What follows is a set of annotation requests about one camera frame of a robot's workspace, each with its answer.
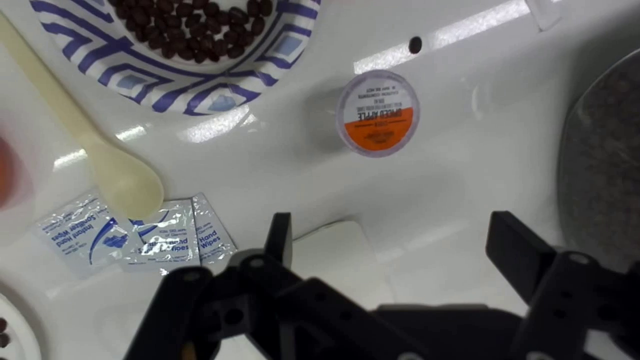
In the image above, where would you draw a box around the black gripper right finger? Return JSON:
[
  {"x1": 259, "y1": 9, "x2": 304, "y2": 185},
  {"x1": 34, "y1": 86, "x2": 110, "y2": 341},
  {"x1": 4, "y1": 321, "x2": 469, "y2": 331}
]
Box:
[{"x1": 484, "y1": 210, "x2": 640, "y2": 360}]

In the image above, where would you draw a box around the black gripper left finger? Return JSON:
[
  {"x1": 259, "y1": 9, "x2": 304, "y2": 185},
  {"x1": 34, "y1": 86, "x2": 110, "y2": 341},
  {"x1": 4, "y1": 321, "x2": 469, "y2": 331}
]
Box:
[{"x1": 122, "y1": 213, "x2": 417, "y2": 360}]

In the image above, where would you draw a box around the white pod orange label lid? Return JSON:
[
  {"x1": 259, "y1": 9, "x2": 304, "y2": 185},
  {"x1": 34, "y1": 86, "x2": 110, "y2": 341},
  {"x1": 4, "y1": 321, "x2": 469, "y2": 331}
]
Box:
[{"x1": 333, "y1": 68, "x2": 421, "y2": 161}]

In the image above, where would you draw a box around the cream plastic spoon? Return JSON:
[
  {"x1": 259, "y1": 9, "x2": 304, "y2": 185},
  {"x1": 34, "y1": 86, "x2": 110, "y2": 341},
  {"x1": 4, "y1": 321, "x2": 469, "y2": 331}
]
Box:
[{"x1": 0, "y1": 13, "x2": 166, "y2": 223}]

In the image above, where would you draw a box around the white plate with beans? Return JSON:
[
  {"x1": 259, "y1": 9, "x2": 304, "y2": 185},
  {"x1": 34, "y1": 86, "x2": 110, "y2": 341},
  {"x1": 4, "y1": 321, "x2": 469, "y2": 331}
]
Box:
[{"x1": 0, "y1": 293, "x2": 45, "y2": 360}]

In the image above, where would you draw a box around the blue patterned paper bowl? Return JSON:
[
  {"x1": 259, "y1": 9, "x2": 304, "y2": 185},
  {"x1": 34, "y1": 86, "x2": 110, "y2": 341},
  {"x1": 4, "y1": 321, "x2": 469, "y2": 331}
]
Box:
[{"x1": 27, "y1": 0, "x2": 323, "y2": 119}]

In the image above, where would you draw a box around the orange fruit on plate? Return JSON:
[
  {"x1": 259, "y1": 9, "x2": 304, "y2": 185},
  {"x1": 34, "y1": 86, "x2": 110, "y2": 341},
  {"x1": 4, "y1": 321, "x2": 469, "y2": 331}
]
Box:
[{"x1": 0, "y1": 132, "x2": 32, "y2": 208}]

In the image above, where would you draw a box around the brown cereal heap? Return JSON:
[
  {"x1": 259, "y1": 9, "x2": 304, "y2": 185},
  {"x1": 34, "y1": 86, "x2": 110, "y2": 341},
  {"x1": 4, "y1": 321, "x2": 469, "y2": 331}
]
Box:
[{"x1": 108, "y1": 0, "x2": 275, "y2": 67}]

